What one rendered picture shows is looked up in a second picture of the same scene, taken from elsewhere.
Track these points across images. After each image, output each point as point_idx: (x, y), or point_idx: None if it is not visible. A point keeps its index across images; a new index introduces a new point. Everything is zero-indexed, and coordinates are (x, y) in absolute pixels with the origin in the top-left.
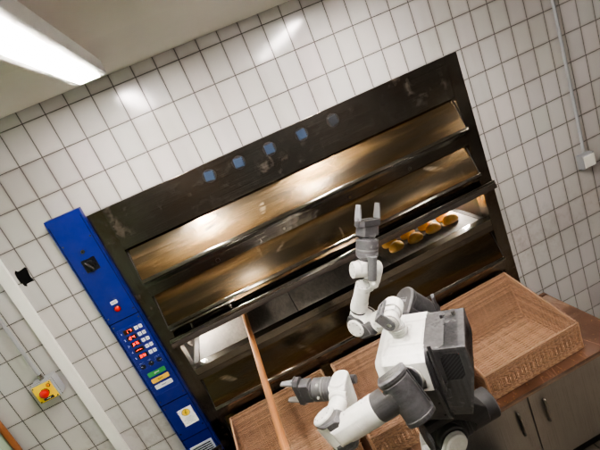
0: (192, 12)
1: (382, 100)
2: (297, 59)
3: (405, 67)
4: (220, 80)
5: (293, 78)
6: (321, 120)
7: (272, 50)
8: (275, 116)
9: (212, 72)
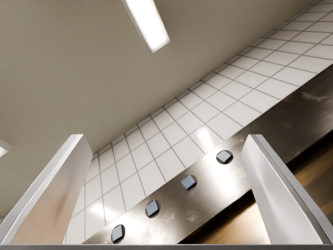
0: (49, 85)
1: (282, 118)
2: (178, 124)
3: (292, 86)
4: (119, 159)
5: (175, 137)
6: (210, 161)
7: (158, 127)
8: (160, 172)
9: (116, 156)
